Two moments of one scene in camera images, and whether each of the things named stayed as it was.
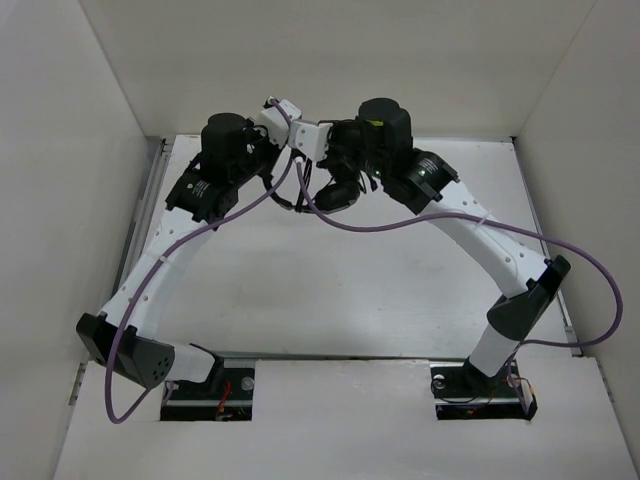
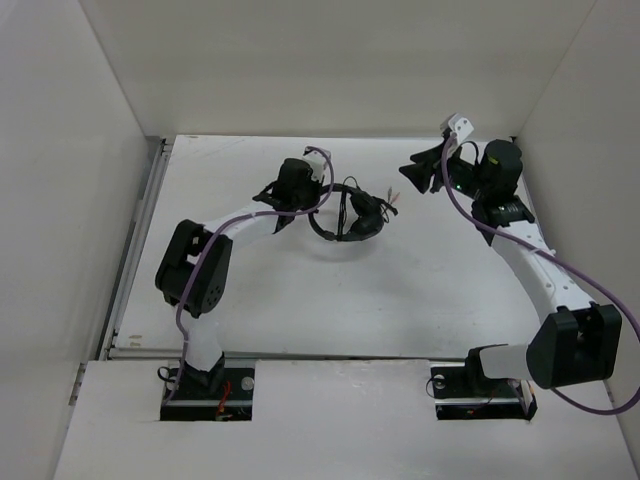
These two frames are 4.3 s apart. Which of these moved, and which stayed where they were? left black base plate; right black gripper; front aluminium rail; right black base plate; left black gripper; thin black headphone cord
Moved: right black gripper; left black gripper; thin black headphone cord
Stayed: left black base plate; right black base plate; front aluminium rail
